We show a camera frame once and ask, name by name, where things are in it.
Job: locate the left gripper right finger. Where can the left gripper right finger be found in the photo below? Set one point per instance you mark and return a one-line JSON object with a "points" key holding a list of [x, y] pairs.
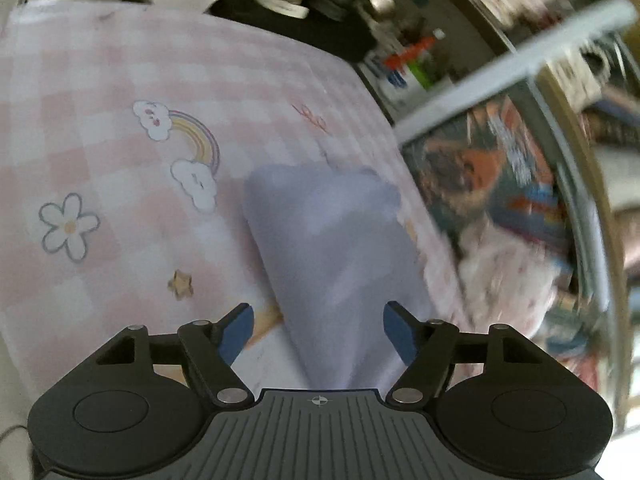
{"points": [[496, 400]]}

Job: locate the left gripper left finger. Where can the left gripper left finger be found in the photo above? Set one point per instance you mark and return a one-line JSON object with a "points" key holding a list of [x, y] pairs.
{"points": [[141, 400]]}

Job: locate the purple and tan sweater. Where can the purple and tan sweater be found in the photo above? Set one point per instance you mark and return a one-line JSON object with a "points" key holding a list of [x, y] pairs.
{"points": [[335, 254]]}

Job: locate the white pink plush bunny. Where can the white pink plush bunny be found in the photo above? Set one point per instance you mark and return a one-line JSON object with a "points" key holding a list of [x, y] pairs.
{"points": [[504, 279]]}

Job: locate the Harry Potter book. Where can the Harry Potter book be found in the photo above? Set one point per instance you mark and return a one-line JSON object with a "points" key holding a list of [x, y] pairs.
{"points": [[486, 162]]}

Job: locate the white metal bookshelf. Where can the white metal bookshelf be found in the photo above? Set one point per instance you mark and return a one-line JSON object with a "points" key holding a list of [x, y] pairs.
{"points": [[524, 69]]}

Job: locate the pink checkered cartoon desk mat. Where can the pink checkered cartoon desk mat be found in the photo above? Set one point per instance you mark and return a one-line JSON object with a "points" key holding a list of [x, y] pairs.
{"points": [[127, 133]]}

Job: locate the white plastic pen cup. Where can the white plastic pen cup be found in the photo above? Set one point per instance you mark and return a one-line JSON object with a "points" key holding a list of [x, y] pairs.
{"points": [[411, 83]]}

